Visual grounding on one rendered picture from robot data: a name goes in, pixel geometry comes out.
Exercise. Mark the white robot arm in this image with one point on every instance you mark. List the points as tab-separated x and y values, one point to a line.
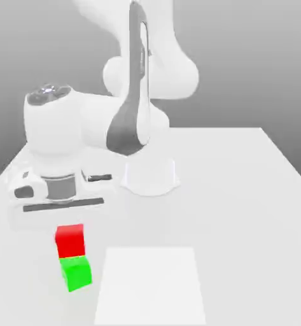
53	122

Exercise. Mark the small red cube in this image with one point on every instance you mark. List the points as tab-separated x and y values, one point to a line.
70	240

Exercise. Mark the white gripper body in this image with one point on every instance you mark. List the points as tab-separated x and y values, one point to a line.
63	212

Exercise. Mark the small green cube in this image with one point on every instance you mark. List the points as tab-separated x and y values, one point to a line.
76	273

